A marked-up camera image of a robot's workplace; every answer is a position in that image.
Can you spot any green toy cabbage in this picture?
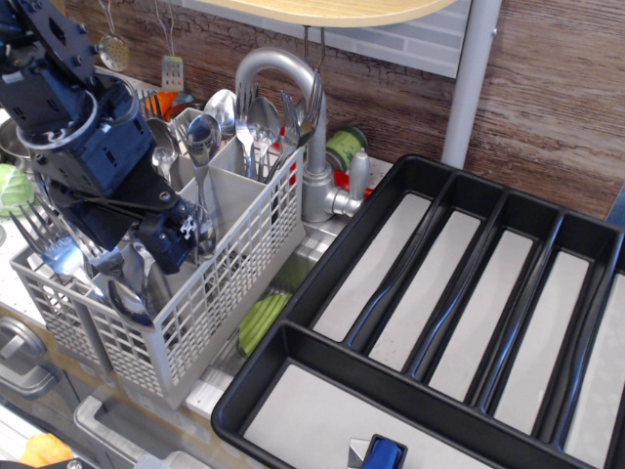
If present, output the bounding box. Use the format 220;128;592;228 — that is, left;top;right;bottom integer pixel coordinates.
1;163;35;218

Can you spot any steel spoon centre compartment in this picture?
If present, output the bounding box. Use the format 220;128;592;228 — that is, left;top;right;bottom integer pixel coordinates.
185;113;221;262

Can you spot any green toy can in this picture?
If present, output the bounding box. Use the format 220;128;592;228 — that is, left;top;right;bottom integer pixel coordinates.
325;126;368;172

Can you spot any light wooden shelf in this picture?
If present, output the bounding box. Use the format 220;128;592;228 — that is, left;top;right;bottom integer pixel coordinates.
201;0;453;28

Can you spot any yellow toy at bottom left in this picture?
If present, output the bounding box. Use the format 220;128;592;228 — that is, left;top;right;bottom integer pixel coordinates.
20;434;74;468

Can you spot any steel fork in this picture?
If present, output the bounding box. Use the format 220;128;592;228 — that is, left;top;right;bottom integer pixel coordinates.
10;202;105;300
265;72;324;183
235;82;258;180

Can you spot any blue object at bottom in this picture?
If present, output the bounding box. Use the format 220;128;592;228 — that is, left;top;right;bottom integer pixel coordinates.
347;434;408;469

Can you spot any steel pot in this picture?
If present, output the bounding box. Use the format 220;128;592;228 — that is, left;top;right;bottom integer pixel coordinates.
1;119;32;174

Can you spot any steel fork back middle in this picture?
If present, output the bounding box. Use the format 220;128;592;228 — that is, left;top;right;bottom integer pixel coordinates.
235;82;258;180

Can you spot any black cutlery tray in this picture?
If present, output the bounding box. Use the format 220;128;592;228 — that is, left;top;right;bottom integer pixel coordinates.
211;155;624;468

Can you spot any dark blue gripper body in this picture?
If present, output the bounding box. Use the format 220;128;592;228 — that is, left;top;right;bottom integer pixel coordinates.
137;198;198;275

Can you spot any steel fork back right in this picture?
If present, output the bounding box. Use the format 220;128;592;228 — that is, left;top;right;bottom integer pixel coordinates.
265;72;324;183

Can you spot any green striped toy vegetable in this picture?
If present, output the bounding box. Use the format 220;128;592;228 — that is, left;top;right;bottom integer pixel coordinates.
238;294;292;357

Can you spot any hanging small grater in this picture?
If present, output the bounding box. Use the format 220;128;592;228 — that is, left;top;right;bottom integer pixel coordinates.
154;1;185;92

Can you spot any steel fork front left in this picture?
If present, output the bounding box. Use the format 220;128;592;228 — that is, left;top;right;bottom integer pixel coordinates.
10;202;105;300

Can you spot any grey plastic cutlery basket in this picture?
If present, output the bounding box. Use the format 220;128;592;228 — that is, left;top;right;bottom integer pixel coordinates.
11;140;305;407

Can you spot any black blue robot arm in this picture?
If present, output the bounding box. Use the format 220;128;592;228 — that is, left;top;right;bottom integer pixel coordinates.
1;1;196;275

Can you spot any silver toy faucet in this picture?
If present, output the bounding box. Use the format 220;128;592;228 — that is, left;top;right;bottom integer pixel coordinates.
235;47;371;222

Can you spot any hanging slotted skimmer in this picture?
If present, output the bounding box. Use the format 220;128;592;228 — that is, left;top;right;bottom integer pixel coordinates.
98;0;130;72

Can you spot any steel spoon compartment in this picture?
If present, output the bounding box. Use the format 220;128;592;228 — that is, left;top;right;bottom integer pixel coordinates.
247;97;281;182
185;113;221;262

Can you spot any white metal pole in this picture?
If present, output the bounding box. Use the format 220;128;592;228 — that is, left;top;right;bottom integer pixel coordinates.
441;0;502;169

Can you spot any large steel spoon back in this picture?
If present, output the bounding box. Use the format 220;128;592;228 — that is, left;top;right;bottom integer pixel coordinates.
203;89;235;140

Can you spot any steel spoon back compartment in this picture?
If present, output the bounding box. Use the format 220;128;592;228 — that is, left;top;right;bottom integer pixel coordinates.
247;97;281;182

